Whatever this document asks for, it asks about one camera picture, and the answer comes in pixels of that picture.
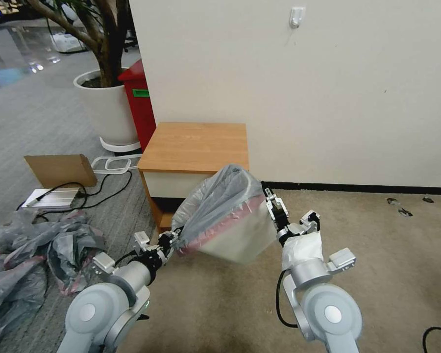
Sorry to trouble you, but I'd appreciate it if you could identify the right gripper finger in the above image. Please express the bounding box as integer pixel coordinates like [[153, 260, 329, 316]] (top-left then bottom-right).
[[261, 180, 282, 226], [270, 195, 290, 228]]

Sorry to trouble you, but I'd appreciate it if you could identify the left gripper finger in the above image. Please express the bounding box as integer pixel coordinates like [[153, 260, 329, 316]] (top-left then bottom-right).
[[161, 227, 182, 243], [166, 235, 183, 255]]

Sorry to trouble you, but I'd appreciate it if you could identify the white trash can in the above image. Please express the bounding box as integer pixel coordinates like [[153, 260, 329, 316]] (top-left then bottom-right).
[[197, 197, 277, 266]]

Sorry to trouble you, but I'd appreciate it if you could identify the grey translucent garbage bag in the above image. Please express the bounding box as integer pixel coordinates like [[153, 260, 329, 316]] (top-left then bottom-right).
[[171, 163, 264, 259]]

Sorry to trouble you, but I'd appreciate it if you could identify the crumpled grey garbage bag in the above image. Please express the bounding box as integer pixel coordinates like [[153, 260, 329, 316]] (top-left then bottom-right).
[[47, 226, 106, 297], [0, 210, 93, 341]]

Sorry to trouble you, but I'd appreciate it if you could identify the wooden bedside cabinet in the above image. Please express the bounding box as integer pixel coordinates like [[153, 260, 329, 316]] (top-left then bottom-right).
[[137, 122, 250, 233]]

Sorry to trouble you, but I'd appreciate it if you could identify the black baseboard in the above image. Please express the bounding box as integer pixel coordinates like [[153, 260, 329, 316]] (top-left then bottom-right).
[[269, 181, 441, 193]]

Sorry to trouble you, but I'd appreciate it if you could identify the white pot saucer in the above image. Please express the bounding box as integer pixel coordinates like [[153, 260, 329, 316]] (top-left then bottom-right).
[[99, 136, 143, 152]]

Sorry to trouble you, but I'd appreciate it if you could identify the silver metal box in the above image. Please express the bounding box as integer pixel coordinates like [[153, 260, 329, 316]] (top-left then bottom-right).
[[21, 187, 82, 213]]

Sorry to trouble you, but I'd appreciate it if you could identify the brown cardboard piece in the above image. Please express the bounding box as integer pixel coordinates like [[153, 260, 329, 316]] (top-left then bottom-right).
[[23, 153, 98, 190]]

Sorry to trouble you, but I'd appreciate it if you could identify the white plant pot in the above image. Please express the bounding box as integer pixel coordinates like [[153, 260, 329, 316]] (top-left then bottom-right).
[[73, 67, 140, 146]]

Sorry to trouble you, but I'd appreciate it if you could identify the red bin with green label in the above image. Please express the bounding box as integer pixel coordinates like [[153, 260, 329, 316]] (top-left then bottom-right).
[[117, 58, 158, 153]]

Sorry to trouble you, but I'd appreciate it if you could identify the black office chair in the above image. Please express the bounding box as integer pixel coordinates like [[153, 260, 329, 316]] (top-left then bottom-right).
[[122, 22, 138, 54]]

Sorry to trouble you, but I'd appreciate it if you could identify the brown tree trunk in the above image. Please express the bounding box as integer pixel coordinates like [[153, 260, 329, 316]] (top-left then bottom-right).
[[26, 0, 134, 89]]

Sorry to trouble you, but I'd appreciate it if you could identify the white floor appliance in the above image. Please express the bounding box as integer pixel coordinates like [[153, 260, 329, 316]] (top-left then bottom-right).
[[49, 32, 88, 54]]

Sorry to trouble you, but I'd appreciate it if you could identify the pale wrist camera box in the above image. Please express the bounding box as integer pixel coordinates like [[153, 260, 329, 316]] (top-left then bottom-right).
[[133, 230, 150, 250], [298, 210, 322, 236]]

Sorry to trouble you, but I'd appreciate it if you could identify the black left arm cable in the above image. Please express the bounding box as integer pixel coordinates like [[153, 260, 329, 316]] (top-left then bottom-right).
[[112, 249, 143, 268]]

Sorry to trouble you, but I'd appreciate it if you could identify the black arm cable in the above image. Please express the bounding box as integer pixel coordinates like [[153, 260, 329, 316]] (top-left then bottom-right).
[[112, 249, 143, 268], [276, 269, 299, 328]]

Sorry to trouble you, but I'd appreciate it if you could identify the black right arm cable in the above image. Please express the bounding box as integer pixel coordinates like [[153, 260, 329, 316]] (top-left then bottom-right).
[[276, 269, 299, 328]]

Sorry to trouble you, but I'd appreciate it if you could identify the black floor cable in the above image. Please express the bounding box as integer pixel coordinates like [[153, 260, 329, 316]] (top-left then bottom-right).
[[16, 170, 134, 223]]

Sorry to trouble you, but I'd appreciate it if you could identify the white wire frame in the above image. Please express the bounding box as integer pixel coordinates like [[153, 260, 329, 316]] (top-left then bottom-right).
[[91, 153, 143, 174]]

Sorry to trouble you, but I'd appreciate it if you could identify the black looped cable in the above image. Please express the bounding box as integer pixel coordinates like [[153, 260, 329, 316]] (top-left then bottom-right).
[[422, 326, 441, 353]]

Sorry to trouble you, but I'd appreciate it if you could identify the white wall hook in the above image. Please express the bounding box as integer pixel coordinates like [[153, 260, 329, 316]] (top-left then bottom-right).
[[289, 6, 305, 29]]

